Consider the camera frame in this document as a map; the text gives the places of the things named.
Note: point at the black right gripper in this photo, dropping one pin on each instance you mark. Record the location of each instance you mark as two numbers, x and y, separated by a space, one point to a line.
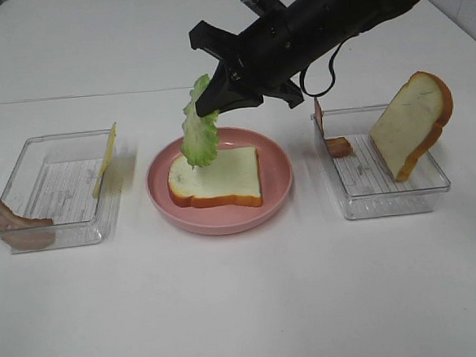
256 62

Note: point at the green lettuce leaf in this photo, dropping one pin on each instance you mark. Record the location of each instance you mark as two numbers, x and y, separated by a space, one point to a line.
200 134

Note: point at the white bread slice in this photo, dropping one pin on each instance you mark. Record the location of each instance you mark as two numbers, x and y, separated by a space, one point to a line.
232 178

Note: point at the dark brown bacon strip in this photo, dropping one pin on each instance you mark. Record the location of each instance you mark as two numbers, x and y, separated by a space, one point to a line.
338 147

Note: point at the pale pink bacon strip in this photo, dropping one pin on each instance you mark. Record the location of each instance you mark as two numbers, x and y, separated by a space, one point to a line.
18 232

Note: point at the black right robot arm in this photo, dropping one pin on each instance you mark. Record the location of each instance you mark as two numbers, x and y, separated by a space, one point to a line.
322 25

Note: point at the pink round plate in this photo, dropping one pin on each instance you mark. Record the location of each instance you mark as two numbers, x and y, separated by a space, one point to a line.
276 178

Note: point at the yellow cheese slice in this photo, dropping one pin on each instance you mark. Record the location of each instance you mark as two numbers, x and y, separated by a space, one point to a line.
108 156

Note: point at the clear right plastic tray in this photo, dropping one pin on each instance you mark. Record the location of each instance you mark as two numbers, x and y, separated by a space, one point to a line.
361 183

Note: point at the clear plastic tray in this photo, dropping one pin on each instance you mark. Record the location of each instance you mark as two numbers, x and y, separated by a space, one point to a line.
54 177
361 183

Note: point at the upright bread slice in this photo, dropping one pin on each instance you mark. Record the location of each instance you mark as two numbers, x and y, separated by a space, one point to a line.
412 123

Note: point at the clear left plastic tray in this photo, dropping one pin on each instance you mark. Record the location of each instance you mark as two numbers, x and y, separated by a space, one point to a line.
54 177

